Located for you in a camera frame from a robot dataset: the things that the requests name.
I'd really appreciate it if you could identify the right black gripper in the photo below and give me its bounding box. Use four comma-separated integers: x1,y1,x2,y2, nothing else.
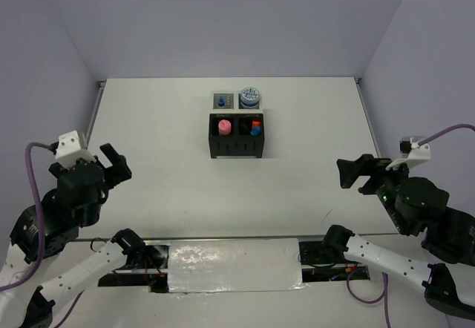
334,150,413,232

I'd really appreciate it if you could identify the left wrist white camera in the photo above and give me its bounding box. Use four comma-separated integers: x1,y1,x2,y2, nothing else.
55,131,96,169

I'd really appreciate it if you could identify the black two-slot organizer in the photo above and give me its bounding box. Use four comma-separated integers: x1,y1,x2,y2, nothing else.
209,113,265,159

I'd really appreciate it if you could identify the pink capped tube of clips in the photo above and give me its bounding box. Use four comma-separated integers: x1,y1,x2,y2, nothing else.
217,119,233,136

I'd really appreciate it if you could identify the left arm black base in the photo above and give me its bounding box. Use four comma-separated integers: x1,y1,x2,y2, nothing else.
97,244,169,293

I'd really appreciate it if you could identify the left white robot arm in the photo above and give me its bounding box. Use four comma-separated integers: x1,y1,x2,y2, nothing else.
1,140,145,327

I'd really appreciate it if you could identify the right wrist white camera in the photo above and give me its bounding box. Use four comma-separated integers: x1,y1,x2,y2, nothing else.
385,136,431,171

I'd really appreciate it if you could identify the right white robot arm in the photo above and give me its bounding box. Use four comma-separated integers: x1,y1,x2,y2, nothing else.
322,154,474,321

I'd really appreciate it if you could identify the silver tape sheet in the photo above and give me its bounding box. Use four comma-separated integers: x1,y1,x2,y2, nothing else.
168,238,304,293

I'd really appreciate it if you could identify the wrist white camera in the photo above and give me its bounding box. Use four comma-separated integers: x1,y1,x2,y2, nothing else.
385,136,431,171
55,131,96,169

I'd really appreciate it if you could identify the white two-slot organizer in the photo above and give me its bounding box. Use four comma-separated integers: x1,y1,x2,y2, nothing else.
211,87,263,114

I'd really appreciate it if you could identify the orange capped black highlighter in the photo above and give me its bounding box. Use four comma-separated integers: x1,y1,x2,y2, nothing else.
252,121,261,130

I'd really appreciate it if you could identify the blue capped black highlighter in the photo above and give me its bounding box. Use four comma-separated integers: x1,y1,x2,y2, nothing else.
250,127,261,136

